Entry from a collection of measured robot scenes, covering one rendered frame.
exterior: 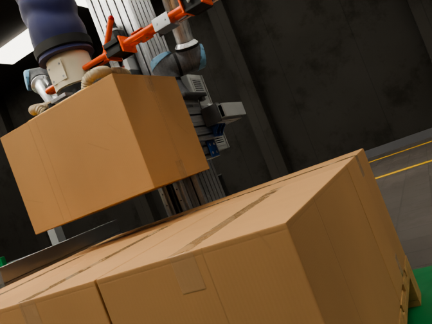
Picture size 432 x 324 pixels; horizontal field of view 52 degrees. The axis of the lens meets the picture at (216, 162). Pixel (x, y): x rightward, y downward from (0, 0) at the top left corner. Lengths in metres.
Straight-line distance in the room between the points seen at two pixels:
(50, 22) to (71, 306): 1.17
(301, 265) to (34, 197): 1.31
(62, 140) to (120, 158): 0.26
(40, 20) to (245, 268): 1.38
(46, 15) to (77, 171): 0.61
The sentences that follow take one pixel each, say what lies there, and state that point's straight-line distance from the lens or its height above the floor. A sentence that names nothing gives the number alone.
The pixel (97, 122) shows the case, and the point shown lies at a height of 0.95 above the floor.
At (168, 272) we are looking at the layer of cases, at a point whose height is 0.52.
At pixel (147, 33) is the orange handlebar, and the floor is 1.20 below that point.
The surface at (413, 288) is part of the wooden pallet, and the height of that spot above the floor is 0.06.
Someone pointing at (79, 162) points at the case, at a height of 0.85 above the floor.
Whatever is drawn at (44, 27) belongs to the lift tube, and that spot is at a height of 1.38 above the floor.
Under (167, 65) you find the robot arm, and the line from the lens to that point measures 2.16.
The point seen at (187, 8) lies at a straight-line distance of 1.55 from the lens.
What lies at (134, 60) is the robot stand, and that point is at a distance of 2.45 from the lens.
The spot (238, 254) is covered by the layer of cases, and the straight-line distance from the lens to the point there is 0.72.
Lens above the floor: 0.65
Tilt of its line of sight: 1 degrees up
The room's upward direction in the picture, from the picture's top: 21 degrees counter-clockwise
